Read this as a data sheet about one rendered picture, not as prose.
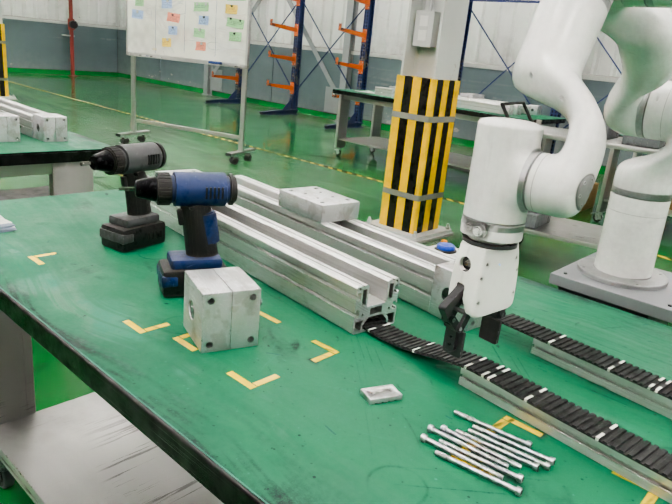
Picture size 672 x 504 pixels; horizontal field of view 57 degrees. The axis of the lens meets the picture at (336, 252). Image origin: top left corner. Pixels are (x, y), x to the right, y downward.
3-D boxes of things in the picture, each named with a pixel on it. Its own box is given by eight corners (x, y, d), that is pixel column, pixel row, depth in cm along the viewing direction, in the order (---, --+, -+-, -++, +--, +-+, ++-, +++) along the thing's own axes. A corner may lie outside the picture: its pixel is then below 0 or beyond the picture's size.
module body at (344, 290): (394, 322, 109) (400, 277, 107) (352, 335, 103) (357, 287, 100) (179, 210, 166) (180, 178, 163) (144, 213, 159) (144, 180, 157)
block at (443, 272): (507, 317, 117) (517, 270, 114) (466, 331, 109) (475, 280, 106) (469, 300, 123) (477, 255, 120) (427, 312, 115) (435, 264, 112)
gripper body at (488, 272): (491, 244, 80) (476, 324, 83) (535, 235, 86) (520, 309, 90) (446, 228, 85) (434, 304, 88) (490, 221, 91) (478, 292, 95)
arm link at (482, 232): (499, 229, 79) (495, 251, 80) (537, 222, 85) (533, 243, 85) (448, 212, 85) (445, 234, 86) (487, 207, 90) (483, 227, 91)
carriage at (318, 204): (356, 230, 143) (360, 201, 141) (319, 235, 136) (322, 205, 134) (313, 212, 154) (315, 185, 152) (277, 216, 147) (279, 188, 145)
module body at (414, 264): (461, 302, 122) (468, 261, 119) (427, 312, 115) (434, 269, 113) (240, 204, 178) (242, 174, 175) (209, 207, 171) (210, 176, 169)
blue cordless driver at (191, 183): (234, 294, 115) (240, 177, 108) (121, 301, 107) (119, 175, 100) (225, 279, 121) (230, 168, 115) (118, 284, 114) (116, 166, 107)
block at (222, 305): (272, 343, 97) (276, 287, 94) (200, 353, 92) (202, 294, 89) (249, 317, 106) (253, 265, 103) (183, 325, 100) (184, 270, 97)
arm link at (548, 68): (669, 25, 82) (583, 233, 79) (553, 19, 92) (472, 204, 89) (661, -21, 75) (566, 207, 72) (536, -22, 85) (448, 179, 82)
